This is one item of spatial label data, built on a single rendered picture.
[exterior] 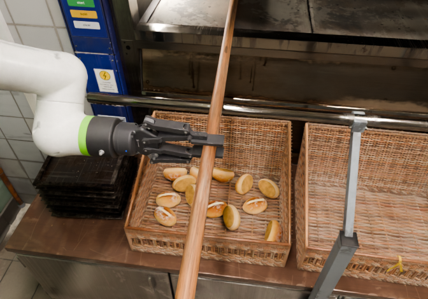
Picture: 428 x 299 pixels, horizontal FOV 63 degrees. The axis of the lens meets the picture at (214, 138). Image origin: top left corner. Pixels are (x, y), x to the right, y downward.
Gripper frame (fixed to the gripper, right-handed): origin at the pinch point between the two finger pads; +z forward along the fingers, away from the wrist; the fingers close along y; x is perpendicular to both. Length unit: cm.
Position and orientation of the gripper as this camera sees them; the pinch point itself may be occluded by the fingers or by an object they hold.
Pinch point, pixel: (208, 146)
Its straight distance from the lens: 77.0
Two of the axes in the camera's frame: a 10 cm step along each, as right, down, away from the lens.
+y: -0.1, 7.2, 7.0
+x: -1.1, 6.9, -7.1
